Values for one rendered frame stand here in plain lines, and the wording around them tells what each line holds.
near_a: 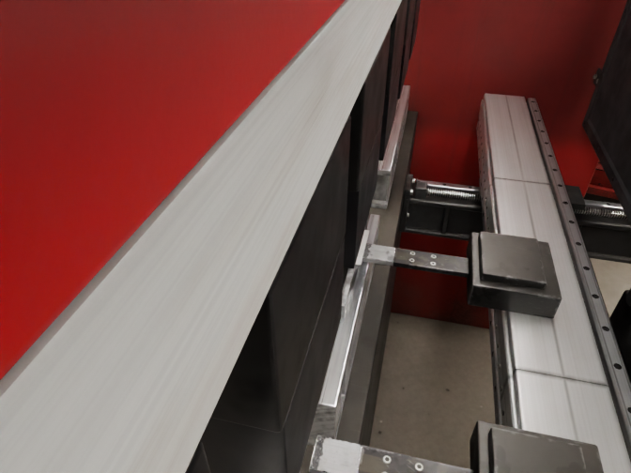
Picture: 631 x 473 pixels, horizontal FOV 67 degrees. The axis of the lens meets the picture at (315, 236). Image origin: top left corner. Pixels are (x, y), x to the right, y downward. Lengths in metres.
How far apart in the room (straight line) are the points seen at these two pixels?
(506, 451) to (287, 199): 0.38
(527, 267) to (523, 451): 0.27
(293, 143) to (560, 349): 0.55
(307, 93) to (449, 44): 1.29
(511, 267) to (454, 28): 0.90
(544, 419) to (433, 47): 1.09
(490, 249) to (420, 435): 1.09
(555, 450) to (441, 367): 1.38
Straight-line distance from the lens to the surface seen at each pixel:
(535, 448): 0.51
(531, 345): 0.66
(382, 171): 0.98
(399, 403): 1.75
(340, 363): 0.60
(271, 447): 0.24
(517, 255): 0.70
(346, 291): 0.64
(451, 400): 1.80
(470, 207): 1.15
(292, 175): 0.16
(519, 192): 0.94
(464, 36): 1.45
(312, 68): 0.17
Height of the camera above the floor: 1.45
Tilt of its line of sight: 37 degrees down
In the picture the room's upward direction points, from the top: straight up
